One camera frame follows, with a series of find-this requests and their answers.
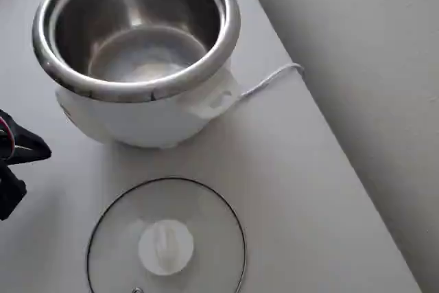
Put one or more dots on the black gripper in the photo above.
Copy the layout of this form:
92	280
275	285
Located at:
30	150

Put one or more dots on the white rice cooker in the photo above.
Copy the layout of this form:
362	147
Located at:
137	125

